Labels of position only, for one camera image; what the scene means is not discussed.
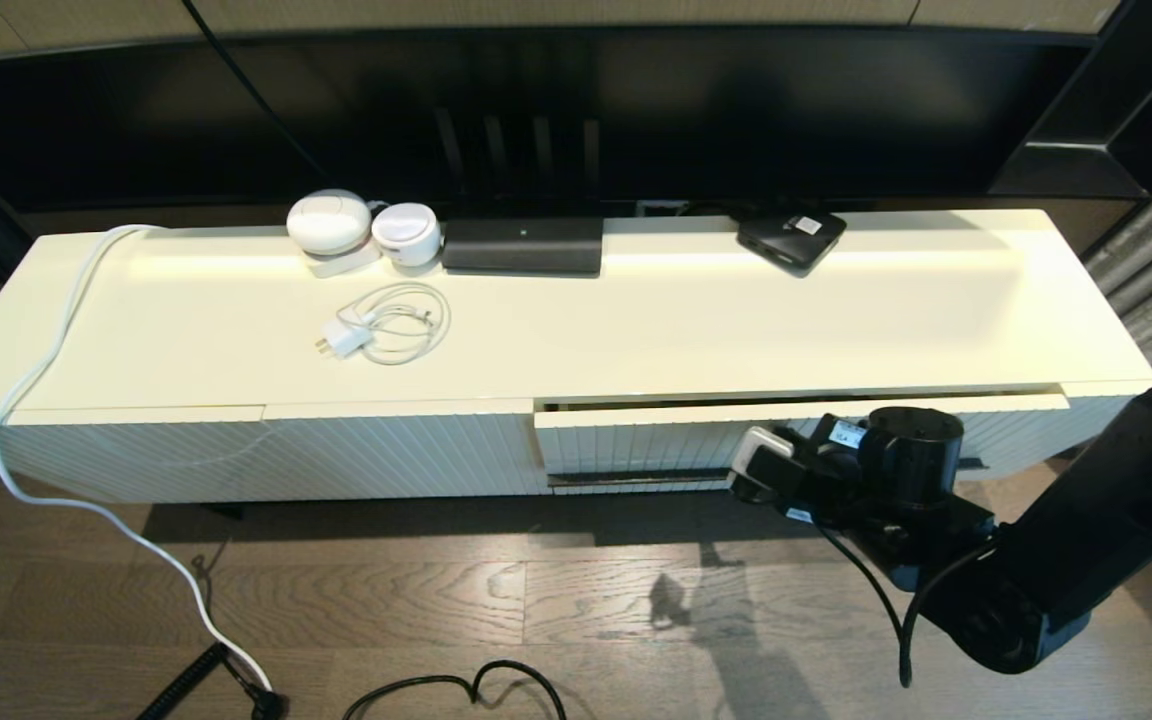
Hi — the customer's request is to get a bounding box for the black metal rod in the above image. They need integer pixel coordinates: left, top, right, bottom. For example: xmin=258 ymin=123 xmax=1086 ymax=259
xmin=546 ymin=455 xmax=987 ymax=493

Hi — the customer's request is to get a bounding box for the white ribbed drawer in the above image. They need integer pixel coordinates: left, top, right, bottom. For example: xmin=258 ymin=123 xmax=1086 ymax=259
xmin=533 ymin=390 xmax=1072 ymax=496

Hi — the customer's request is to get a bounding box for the cream white TV cabinet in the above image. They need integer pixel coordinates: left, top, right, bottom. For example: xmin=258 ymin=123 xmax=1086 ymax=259
xmin=0 ymin=207 xmax=1152 ymax=504

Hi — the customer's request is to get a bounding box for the black set-top box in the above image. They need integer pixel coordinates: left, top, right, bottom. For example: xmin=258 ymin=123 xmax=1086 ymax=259
xmin=736 ymin=208 xmax=849 ymax=278

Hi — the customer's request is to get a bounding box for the black television screen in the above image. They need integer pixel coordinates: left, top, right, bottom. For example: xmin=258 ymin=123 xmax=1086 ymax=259
xmin=0 ymin=22 xmax=1127 ymax=216

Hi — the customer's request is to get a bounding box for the black router with antennas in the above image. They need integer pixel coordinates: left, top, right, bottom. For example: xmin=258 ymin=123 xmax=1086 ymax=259
xmin=433 ymin=105 xmax=605 ymax=278

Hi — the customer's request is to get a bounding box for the white ribbed cabinet door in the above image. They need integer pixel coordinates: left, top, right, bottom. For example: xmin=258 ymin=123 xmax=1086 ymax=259
xmin=262 ymin=398 xmax=554 ymax=499
xmin=0 ymin=405 xmax=272 ymax=504

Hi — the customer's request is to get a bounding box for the black shelf unit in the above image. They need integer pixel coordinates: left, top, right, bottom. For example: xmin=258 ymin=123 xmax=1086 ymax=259
xmin=991 ymin=0 xmax=1152 ymax=201

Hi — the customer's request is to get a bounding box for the small white round device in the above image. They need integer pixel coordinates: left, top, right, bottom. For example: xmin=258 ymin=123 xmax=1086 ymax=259
xmin=371 ymin=202 xmax=442 ymax=267

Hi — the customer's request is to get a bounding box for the white flat device base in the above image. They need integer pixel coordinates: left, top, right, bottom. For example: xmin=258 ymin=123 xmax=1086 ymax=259
xmin=304 ymin=245 xmax=382 ymax=279

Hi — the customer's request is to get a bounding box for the large white round device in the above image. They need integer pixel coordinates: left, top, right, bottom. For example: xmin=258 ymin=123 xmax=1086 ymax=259
xmin=286 ymin=188 xmax=373 ymax=256

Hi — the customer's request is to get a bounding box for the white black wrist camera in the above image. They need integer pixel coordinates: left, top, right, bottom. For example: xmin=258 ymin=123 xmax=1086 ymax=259
xmin=731 ymin=427 xmax=819 ymax=493

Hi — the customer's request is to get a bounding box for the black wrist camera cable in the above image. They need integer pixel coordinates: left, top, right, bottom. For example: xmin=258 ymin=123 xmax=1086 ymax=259
xmin=796 ymin=510 xmax=1002 ymax=691

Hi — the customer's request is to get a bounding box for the thin black floor cable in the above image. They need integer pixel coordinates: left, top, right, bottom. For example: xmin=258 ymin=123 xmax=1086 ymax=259
xmin=341 ymin=658 xmax=569 ymax=720

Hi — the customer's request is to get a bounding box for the white charger with cable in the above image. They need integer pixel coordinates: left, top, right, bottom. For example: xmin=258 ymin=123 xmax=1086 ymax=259
xmin=313 ymin=280 xmax=451 ymax=366

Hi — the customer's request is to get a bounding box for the black coiled cable with plug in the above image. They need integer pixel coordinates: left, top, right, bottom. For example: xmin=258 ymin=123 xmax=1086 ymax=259
xmin=136 ymin=640 xmax=292 ymax=720

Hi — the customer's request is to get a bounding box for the black hanging cable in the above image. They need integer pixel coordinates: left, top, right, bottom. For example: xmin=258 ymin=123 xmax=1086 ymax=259
xmin=179 ymin=0 xmax=332 ymax=186

